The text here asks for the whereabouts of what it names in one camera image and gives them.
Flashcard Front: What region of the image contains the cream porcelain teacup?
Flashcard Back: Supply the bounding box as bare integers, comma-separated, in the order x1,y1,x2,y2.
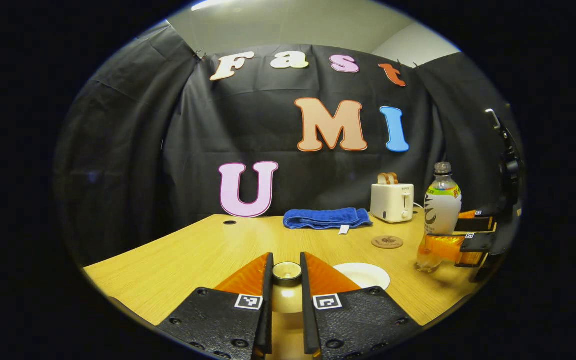
333,262,392,292

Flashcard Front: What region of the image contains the cream toaster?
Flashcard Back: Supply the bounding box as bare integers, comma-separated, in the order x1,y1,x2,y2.
370,182,415,224

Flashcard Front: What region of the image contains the clear water bottle white label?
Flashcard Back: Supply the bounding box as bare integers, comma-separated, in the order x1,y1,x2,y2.
415,161,463,274

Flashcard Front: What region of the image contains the cream teacup lid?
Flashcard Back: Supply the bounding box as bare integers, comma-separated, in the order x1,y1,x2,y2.
271,261,304,315

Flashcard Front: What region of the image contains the round brown coaster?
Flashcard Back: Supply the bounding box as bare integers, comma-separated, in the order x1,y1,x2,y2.
371,235,405,250

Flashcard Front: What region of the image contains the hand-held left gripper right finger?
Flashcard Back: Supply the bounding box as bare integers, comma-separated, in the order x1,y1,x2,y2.
300,251,422,360

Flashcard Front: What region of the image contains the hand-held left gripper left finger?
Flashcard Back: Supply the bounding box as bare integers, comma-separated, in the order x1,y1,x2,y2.
157,252,275,360

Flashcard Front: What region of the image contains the black backdrop cloth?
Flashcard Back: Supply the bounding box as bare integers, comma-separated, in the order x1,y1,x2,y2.
53,22,525,267

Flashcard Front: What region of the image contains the blue folded towel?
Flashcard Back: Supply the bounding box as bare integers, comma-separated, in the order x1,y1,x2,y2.
283,207,374,236

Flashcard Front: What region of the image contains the ceiling light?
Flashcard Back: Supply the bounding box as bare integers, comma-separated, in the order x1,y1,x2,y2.
191,0,250,12

